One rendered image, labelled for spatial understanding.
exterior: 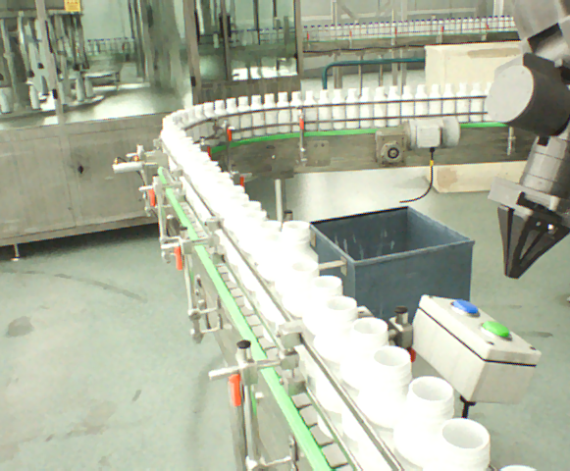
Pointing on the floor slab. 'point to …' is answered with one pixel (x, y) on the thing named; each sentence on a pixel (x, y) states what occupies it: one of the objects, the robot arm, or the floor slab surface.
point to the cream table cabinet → (440, 59)
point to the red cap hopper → (358, 19)
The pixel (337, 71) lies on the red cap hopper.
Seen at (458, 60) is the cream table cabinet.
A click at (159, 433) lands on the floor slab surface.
